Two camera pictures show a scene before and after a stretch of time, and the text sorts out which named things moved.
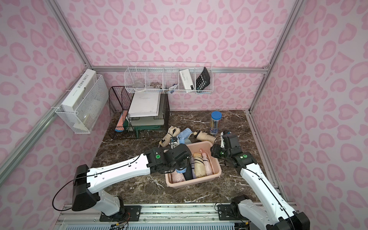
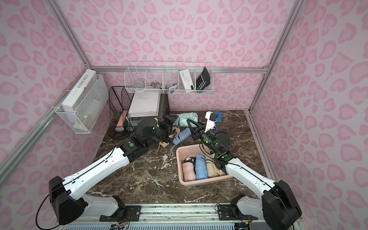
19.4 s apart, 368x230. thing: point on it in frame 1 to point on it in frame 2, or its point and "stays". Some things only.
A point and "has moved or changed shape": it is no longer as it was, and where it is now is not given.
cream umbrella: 203,136 has moved or changed shape
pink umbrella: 178,177 to 189,170
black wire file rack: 134,115 stays
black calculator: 203,80 stays
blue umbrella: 183,135 has moved or changed shape
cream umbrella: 172,132 stays
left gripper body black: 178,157 to 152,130
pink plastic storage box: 196,148 has moved or changed shape
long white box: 75,97 stays
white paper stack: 144,104 stays
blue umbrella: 181,171 to 201,167
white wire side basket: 90,111 stays
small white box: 188,83 stays
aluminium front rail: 181,217 stays
